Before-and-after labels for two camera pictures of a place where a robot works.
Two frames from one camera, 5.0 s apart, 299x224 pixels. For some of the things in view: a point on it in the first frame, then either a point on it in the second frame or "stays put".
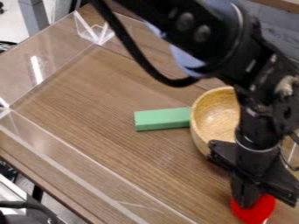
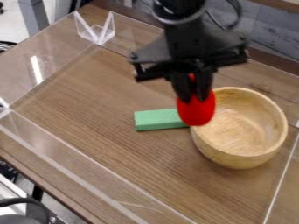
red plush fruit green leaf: x=257 y=213 → x=197 y=110
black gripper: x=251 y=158 → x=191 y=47
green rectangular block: x=163 y=119 stays put
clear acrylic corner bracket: x=96 y=33 stays put
